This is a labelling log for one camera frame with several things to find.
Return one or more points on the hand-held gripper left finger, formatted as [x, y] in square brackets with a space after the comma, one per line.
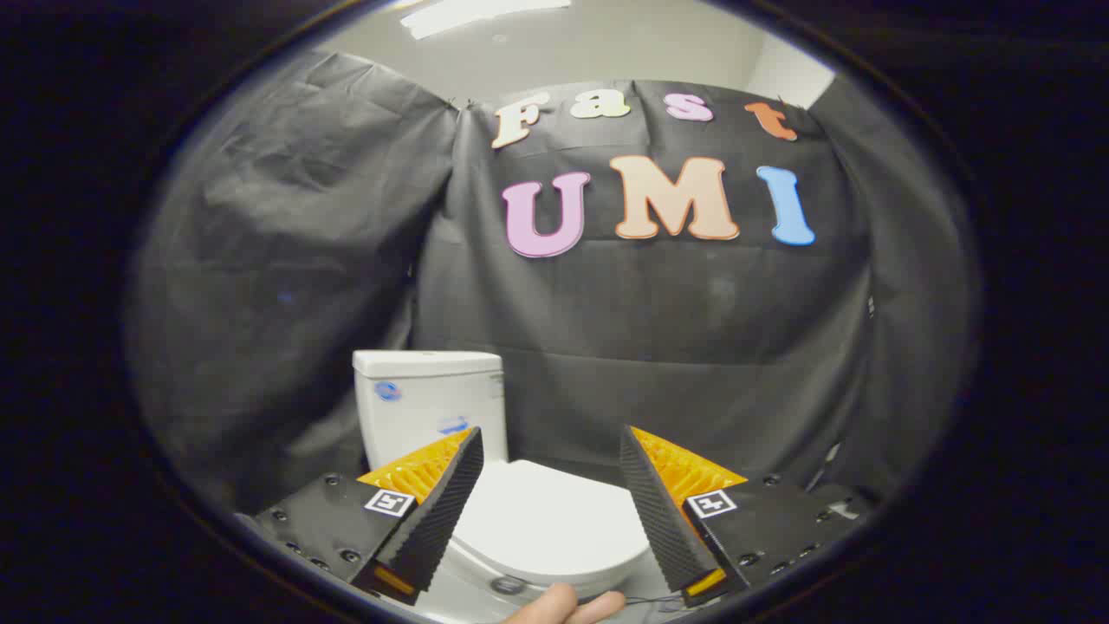
[437, 511]

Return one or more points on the white toilet lid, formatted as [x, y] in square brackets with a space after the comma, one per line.
[546, 520]

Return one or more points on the black backdrop cloth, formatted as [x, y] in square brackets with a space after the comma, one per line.
[658, 329]

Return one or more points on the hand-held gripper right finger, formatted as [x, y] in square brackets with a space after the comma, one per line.
[658, 511]

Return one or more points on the ceiling light panel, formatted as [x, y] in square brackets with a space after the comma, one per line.
[476, 13]

